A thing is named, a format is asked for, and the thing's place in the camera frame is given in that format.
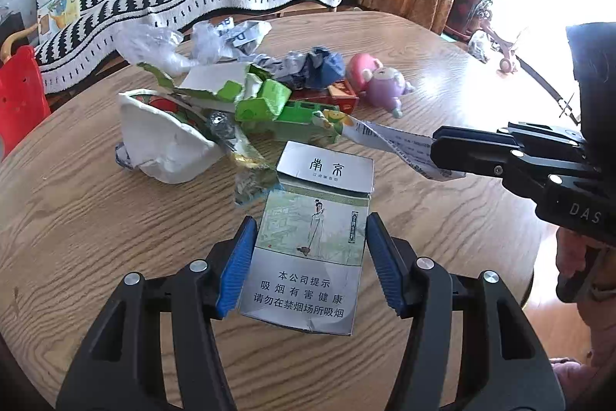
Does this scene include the white crumpled paper carton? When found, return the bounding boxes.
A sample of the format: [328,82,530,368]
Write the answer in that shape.
[115,89,227,185]

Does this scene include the crumpled clear printed wrapper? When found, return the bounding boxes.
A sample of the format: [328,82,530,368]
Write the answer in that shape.
[190,20,273,62]

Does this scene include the grey green cigarette pack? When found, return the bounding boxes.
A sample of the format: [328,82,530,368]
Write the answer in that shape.
[237,140,375,337]

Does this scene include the person's right forearm pink sleeve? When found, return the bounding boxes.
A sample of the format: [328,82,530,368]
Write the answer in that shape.
[549,356,613,411]

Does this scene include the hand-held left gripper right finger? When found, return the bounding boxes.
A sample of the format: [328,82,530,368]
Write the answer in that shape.
[366,213,566,411]

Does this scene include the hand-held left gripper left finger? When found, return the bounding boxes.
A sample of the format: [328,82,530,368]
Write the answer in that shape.
[57,216,258,411]

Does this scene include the white printed receipt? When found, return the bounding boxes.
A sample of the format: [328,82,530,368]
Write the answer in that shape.
[341,117,465,181]

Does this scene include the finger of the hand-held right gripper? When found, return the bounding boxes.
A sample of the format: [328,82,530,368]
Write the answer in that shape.
[430,121,602,201]

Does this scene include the green toy car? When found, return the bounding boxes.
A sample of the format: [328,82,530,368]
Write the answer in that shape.
[235,99,340,144]

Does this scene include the child's tricycle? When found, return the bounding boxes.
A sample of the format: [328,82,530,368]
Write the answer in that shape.
[481,13,525,75]

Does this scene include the crumpled gold foil wrapper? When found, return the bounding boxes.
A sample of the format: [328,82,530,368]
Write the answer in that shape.
[207,111,280,205]

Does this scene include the clear crumpled plastic bag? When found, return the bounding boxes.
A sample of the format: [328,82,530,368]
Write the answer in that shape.
[115,18,193,75]

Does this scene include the crumpled green carton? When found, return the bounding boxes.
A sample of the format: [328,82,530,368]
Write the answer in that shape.
[243,74,292,106]

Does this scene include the red plastic chair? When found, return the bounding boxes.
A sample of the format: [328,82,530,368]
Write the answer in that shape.
[0,45,51,152]

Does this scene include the blue grey crumpled paper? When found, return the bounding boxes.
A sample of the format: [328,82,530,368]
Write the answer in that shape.
[255,47,345,91]

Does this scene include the person's right hand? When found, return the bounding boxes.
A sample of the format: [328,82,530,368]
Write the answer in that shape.
[556,227,616,364]

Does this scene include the pink purple pig toy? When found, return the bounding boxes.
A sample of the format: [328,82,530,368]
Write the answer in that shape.
[346,53,415,119]

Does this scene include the red cardboard box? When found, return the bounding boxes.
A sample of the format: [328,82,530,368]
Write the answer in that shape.
[293,79,359,113]

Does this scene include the grey plastic bag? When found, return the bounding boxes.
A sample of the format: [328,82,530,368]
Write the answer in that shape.
[469,30,492,62]

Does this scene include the colourful picture book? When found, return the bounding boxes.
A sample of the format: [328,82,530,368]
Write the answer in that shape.
[37,0,82,37]

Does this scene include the torn white green cardboard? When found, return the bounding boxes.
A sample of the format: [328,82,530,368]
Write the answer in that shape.
[137,62,270,113]

